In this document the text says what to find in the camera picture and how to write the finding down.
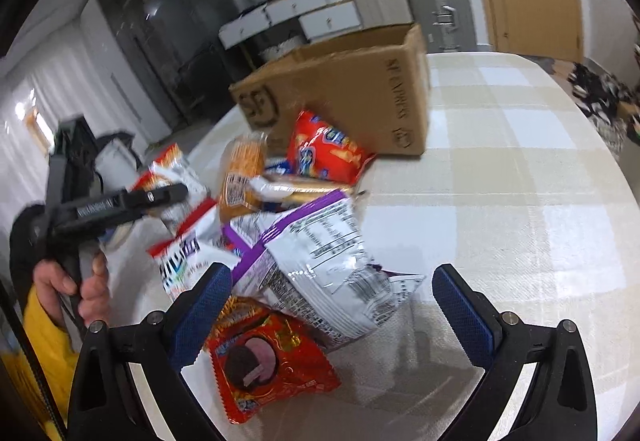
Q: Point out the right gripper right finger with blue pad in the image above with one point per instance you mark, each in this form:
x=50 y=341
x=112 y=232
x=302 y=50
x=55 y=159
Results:
x=559 y=403

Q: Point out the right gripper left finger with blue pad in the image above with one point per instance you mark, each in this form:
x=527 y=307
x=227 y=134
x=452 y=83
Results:
x=105 y=403

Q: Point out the red chocolate pie snack pack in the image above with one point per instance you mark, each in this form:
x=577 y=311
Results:
x=261 y=356

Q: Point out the white purple snack bag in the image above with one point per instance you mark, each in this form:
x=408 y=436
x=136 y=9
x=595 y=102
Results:
x=311 y=264

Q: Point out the beige wafer roll pack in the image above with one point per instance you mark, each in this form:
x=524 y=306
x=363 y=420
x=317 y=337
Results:
x=295 y=190

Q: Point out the yellow left sleeve forearm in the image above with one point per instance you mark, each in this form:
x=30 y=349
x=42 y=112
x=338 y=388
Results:
x=57 y=360

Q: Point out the person's left hand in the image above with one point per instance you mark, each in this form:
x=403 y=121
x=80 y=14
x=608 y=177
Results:
x=50 y=281

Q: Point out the white red striped snack bag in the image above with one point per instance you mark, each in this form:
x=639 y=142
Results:
x=172 y=167

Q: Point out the white curtain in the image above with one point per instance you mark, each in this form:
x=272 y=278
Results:
x=54 y=82

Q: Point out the blue cookie pack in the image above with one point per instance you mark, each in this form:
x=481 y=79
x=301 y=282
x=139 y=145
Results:
x=278 y=166

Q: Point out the checked tablecloth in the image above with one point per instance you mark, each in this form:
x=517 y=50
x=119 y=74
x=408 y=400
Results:
x=518 y=192

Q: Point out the red cone snack bag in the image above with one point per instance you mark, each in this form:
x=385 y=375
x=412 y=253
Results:
x=318 y=150

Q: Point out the dark grey refrigerator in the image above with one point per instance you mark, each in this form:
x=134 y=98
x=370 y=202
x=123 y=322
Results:
x=200 y=69

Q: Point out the black glass cabinet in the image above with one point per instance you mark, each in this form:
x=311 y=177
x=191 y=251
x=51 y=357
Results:
x=147 y=54

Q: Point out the woven laundry basket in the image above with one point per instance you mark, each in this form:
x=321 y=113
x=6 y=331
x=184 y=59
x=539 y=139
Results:
x=281 y=49

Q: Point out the SF cardboard box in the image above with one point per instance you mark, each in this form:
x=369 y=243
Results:
x=371 y=84

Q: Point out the white drawer desk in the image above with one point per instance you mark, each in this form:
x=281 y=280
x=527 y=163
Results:
x=319 y=20

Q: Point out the grey silver suitcase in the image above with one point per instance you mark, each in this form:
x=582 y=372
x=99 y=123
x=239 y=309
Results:
x=447 y=25

